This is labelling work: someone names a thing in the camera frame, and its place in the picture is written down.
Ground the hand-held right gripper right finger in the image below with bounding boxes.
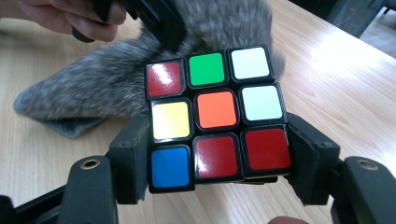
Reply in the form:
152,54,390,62
284,112,341,206

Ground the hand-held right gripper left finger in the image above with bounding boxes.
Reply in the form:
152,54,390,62
108,113,151,204

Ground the grey fuzzy cloth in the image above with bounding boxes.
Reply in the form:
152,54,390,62
13,0,286,139

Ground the multicoloured puzzle cube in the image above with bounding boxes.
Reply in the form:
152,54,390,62
144,44,293,194

